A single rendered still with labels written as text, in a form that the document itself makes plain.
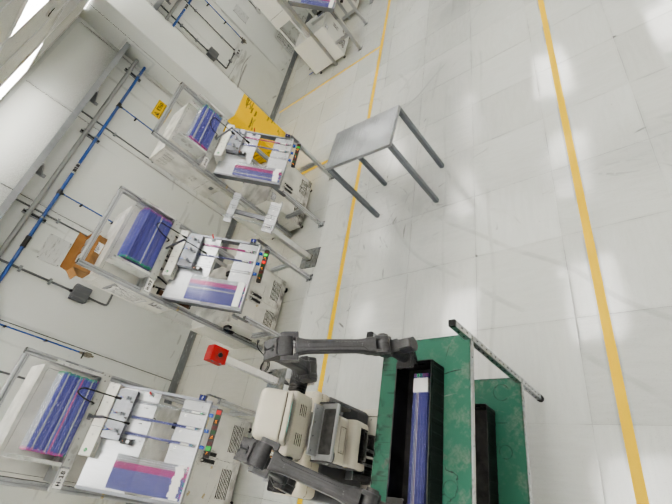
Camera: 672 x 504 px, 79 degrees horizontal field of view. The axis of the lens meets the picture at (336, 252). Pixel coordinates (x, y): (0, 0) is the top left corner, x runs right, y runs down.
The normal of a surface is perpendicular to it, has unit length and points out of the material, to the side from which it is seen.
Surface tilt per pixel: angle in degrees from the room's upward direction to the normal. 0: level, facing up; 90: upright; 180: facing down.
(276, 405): 43
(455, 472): 0
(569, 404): 0
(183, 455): 47
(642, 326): 0
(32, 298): 90
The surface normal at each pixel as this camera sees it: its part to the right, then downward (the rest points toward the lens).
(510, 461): -0.63, -0.50
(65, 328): 0.76, -0.24
